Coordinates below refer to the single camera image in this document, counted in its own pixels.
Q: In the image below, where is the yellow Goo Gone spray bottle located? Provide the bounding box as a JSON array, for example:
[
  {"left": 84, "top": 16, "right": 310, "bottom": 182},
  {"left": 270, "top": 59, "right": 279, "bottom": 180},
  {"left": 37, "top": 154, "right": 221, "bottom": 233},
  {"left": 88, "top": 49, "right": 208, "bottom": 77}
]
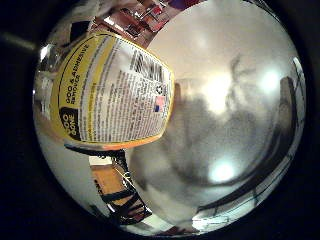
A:
[{"left": 49, "top": 31, "right": 176, "bottom": 152}]

